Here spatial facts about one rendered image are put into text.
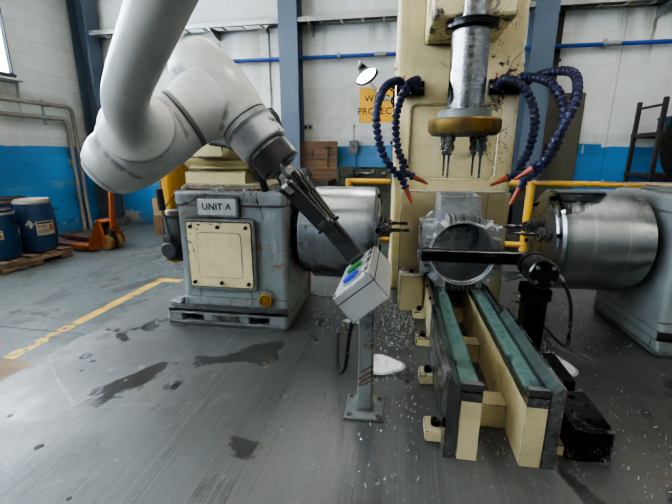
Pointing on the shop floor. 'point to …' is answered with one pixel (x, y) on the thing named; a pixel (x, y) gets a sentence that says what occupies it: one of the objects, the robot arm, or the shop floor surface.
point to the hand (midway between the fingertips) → (341, 240)
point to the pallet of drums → (28, 233)
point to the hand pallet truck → (107, 235)
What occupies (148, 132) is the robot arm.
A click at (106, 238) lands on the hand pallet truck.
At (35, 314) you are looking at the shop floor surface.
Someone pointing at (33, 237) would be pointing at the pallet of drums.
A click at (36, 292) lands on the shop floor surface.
